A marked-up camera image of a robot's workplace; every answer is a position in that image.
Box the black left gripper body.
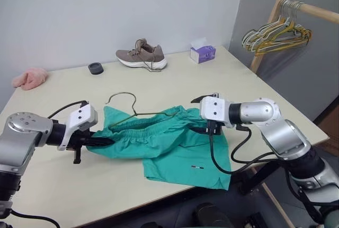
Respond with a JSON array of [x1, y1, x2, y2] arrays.
[[67, 130, 92, 165]]

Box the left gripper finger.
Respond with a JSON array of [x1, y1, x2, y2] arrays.
[[89, 141, 115, 148], [88, 137, 115, 143]]

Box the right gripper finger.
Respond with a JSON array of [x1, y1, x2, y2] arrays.
[[189, 126, 210, 135], [190, 92, 220, 104]]

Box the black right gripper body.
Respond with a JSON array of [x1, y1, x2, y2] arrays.
[[205, 119, 222, 136]]

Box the green wire hanger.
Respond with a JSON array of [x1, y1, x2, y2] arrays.
[[105, 92, 181, 131]]

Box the green shorts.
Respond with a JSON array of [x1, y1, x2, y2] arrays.
[[86, 105, 231, 191]]

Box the purple tissue box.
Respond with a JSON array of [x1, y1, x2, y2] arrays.
[[190, 37, 217, 64]]

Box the brown sneaker white sole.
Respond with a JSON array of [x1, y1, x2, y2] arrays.
[[115, 37, 168, 73]]

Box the pink cloth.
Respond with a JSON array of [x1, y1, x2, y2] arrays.
[[12, 66, 49, 91]]

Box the hangers on rack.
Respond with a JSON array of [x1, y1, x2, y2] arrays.
[[254, 0, 313, 55]]

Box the light wooden slat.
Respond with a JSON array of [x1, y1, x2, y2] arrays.
[[251, 166, 295, 228]]

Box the wooden clothes rack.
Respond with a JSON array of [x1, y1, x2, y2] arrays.
[[250, 0, 339, 74]]

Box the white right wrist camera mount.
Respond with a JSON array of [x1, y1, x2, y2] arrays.
[[199, 95, 235, 129]]

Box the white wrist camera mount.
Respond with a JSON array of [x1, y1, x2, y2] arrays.
[[199, 95, 235, 129], [57, 102, 99, 151]]

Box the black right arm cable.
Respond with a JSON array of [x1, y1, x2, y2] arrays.
[[209, 123, 279, 174]]

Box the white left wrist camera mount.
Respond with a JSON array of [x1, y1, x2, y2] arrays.
[[57, 102, 99, 151]]

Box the black metal bracket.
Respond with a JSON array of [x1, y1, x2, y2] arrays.
[[233, 159, 283, 196]]

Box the white wire hanger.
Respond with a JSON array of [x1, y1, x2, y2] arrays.
[[244, 0, 301, 51], [242, 0, 297, 46]]

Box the bunch of wire hangers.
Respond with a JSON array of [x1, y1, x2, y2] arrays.
[[253, 0, 311, 53]]

